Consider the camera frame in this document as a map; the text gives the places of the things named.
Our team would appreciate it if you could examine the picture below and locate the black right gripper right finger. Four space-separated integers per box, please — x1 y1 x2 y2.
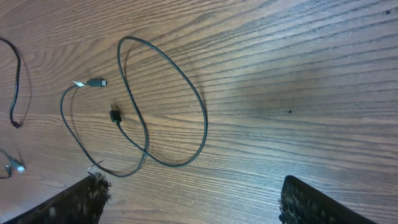
279 175 376 224

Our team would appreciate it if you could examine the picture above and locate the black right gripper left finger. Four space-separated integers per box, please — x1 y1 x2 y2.
7 162 111 224

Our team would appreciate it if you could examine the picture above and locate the black cable bundle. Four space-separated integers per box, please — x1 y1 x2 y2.
0 37 26 180

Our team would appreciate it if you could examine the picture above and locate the black micro USB cable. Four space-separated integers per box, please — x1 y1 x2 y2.
59 35 208 179

